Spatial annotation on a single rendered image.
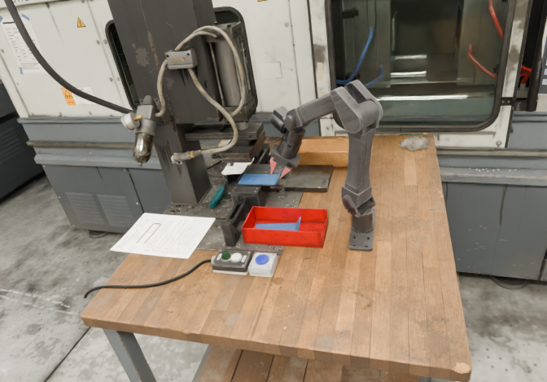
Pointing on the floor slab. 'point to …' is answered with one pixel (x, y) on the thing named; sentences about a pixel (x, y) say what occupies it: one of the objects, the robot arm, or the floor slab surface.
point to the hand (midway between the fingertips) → (276, 174)
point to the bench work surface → (313, 294)
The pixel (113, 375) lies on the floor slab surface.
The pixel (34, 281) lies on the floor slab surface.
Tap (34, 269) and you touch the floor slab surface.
